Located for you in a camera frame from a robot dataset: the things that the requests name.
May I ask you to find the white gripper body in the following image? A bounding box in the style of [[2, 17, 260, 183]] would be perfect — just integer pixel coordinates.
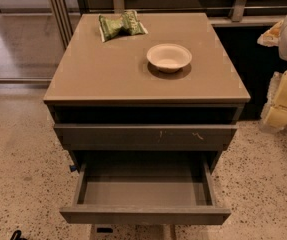
[[262, 70, 287, 130]]

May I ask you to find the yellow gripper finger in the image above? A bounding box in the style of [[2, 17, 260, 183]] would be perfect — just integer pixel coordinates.
[[257, 21, 283, 47]]

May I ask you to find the grey drawer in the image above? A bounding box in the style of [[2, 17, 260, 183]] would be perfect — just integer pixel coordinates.
[[54, 124, 237, 151], [60, 159, 231, 225]]

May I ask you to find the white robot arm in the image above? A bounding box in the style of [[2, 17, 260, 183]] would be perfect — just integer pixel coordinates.
[[257, 15, 287, 132]]

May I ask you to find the grey drawer cabinet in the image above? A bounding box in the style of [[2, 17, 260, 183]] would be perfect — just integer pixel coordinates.
[[44, 13, 250, 165]]

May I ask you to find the grey top drawer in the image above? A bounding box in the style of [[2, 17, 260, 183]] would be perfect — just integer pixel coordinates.
[[54, 124, 237, 151]]

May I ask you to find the white paper bowl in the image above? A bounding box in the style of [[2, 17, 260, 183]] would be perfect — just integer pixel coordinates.
[[146, 44, 192, 73]]

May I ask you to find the green chip bag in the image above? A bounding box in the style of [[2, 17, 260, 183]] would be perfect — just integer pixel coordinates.
[[98, 10, 148, 42]]

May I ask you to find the black floor marker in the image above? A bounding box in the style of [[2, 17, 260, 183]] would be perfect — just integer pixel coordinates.
[[96, 227, 113, 234]]

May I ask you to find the black object on floor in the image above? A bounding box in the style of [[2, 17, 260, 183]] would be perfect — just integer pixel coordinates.
[[10, 230, 27, 240]]

